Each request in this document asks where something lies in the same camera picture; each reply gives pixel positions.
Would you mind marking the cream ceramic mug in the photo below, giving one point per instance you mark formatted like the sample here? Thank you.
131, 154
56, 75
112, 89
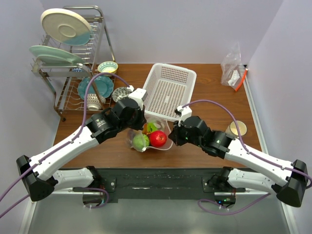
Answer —
236, 127

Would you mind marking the green custard apple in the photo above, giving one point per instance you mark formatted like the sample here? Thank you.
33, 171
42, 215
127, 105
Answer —
140, 142

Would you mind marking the metal dish rack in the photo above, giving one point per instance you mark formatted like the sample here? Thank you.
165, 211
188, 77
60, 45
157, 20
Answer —
62, 82

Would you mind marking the teal scalloped plate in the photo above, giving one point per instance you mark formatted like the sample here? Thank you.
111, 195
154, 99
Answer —
104, 84

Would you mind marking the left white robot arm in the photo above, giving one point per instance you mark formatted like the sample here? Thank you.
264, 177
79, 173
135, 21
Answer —
41, 174

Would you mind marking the white perforated plastic basket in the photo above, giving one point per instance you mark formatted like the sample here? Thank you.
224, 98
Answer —
168, 86

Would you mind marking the green leafy toy fruit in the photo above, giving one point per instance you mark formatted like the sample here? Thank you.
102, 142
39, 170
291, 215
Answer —
151, 127

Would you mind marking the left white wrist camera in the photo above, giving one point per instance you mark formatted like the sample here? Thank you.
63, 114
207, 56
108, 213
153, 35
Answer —
139, 95

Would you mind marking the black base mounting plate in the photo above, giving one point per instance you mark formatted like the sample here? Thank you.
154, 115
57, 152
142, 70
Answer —
159, 183

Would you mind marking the brown orange fruit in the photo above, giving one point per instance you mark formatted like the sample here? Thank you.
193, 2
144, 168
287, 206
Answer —
145, 129

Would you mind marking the grey leaf patterned bowl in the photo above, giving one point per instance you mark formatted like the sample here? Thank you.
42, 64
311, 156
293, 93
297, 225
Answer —
120, 93

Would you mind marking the clear polka dot zip bag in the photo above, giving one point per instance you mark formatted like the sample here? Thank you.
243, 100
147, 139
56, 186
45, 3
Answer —
161, 124

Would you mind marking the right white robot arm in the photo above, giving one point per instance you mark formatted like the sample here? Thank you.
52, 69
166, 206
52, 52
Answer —
286, 179

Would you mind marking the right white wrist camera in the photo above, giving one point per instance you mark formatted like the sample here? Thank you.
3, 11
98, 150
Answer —
183, 113

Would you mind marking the cream and teal large plate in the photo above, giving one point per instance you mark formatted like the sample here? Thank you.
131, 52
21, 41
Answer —
66, 26

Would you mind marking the blue patterned small dish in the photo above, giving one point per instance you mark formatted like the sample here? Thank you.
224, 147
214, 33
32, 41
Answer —
81, 70

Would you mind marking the mint green plate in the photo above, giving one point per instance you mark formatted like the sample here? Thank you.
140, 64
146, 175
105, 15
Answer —
53, 55

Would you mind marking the brown patterned small bowl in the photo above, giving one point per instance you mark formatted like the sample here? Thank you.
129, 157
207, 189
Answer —
93, 103

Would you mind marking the teal yellow patterned bowl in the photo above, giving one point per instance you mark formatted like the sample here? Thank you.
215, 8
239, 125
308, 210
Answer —
108, 67

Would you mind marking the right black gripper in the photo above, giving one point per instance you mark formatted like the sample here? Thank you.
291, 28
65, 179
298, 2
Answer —
175, 134

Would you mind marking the clear bag with orange zipper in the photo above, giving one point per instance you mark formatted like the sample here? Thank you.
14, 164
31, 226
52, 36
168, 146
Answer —
233, 71

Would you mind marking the red apple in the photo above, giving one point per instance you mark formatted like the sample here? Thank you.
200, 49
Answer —
157, 138

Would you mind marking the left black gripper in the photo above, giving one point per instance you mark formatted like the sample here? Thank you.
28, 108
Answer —
139, 126

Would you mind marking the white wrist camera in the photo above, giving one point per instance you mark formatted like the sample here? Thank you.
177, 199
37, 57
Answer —
183, 113
139, 95

